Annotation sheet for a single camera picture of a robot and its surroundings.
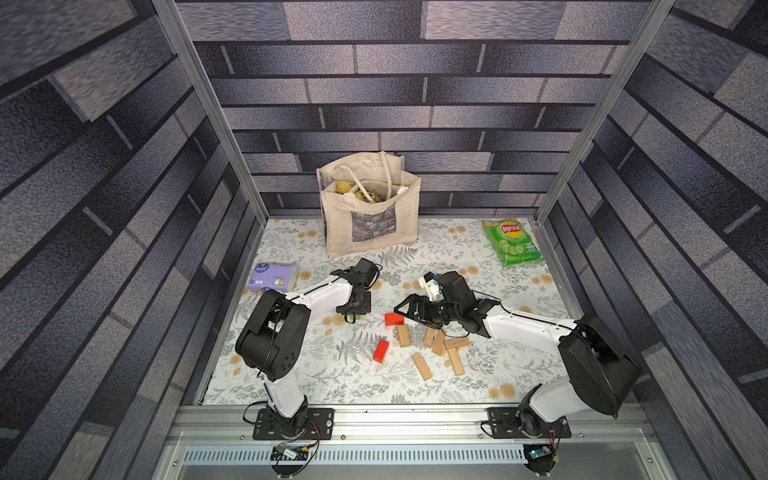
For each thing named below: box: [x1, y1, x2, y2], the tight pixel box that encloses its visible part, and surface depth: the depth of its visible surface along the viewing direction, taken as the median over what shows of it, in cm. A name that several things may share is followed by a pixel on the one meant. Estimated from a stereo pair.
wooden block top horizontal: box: [444, 338, 471, 349], surface depth 89 cm
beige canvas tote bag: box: [316, 151, 421, 258], surface depth 100 cm
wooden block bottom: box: [412, 353, 432, 381], surface depth 85 cm
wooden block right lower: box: [448, 347, 465, 376], surface depth 85 cm
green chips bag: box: [482, 215, 544, 268], surface depth 106 cm
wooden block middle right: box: [434, 329, 446, 356], surface depth 88 cm
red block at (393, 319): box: [385, 312, 405, 326], surface depth 92 cm
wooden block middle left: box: [424, 327, 436, 347], surface depth 89 cm
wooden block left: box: [398, 324, 411, 348], surface depth 88 cm
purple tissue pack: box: [248, 263, 297, 293], surface depth 97 cm
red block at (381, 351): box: [373, 339, 390, 363], surface depth 86 cm
